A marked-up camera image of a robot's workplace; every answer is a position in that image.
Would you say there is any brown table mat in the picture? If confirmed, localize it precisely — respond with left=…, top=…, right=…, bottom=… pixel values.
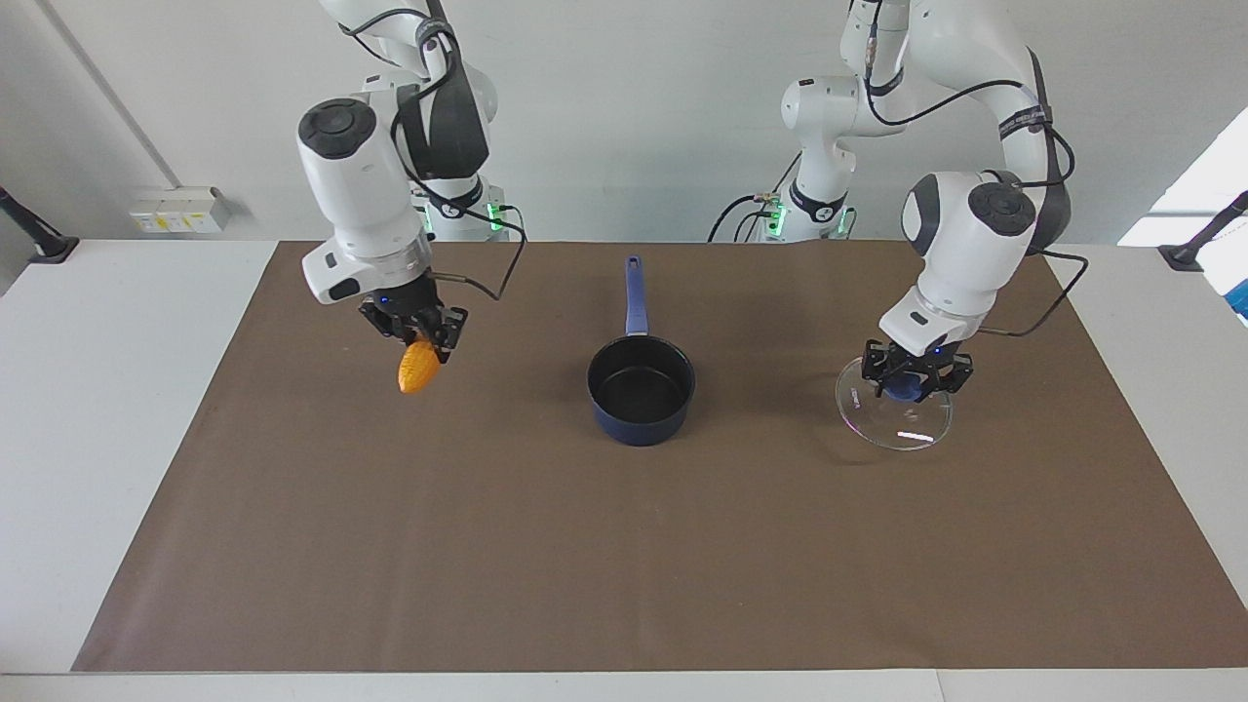
left=71, top=241, right=1248, bottom=673

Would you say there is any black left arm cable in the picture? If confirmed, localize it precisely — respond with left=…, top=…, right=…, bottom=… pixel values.
left=862, top=0, right=1091, bottom=339

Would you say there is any glass lid with blue knob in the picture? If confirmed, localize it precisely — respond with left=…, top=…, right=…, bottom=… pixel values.
left=835, top=355, right=955, bottom=452

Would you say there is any grey wall cable duct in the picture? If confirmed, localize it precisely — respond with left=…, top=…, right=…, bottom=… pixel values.
left=39, top=0, right=182, bottom=192

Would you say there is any white wall socket box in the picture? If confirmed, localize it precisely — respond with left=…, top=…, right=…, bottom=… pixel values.
left=129, top=187, right=231, bottom=236

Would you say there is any blue saucepan with long handle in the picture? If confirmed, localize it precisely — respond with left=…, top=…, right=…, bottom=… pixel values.
left=587, top=255, right=698, bottom=449

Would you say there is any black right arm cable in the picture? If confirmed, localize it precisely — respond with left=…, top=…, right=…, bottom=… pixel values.
left=336, top=0, right=530, bottom=302

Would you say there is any yellow corn cob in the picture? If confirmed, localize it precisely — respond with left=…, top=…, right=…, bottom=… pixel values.
left=397, top=337, right=441, bottom=396

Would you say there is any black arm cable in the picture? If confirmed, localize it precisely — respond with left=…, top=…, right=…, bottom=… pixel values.
left=336, top=0, right=530, bottom=302
left=862, top=0, right=1091, bottom=339

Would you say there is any black base cable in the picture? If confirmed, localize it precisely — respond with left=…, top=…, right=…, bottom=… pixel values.
left=709, top=154, right=802, bottom=243

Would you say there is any black camera stand foot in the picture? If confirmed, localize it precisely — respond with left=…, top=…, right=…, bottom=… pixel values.
left=1157, top=190, right=1248, bottom=273
left=0, top=185, right=80, bottom=265

